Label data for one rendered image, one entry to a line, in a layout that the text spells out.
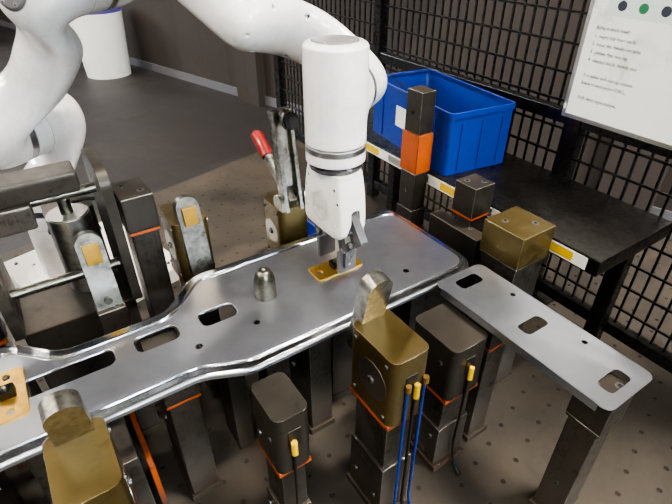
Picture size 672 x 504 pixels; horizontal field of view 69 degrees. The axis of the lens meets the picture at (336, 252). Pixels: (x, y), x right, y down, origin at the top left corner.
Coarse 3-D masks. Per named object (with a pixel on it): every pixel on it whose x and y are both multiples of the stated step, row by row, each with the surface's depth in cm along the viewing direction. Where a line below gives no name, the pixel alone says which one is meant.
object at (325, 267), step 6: (318, 264) 80; (324, 264) 80; (330, 264) 79; (336, 264) 78; (360, 264) 80; (312, 270) 79; (318, 270) 79; (324, 270) 79; (330, 270) 79; (336, 270) 79; (318, 276) 77; (324, 276) 77; (330, 276) 77
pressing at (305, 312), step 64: (256, 256) 82; (320, 256) 82; (384, 256) 82; (448, 256) 82; (192, 320) 69; (256, 320) 69; (320, 320) 69; (64, 384) 60; (128, 384) 60; (192, 384) 61; (0, 448) 53
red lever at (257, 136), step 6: (252, 132) 89; (258, 132) 89; (252, 138) 89; (258, 138) 88; (264, 138) 89; (258, 144) 88; (264, 144) 88; (258, 150) 88; (264, 150) 88; (270, 150) 88; (264, 156) 88; (270, 156) 88; (270, 162) 87; (270, 168) 87; (276, 180) 87; (288, 186) 86; (288, 192) 85; (288, 198) 85; (294, 198) 85
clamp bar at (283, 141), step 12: (276, 108) 79; (288, 108) 79; (276, 120) 78; (288, 120) 76; (276, 132) 79; (288, 132) 81; (276, 144) 80; (288, 144) 82; (276, 156) 81; (288, 156) 83; (276, 168) 83; (288, 168) 83; (288, 180) 84; (300, 180) 84; (300, 192) 85; (288, 204) 85; (300, 204) 86
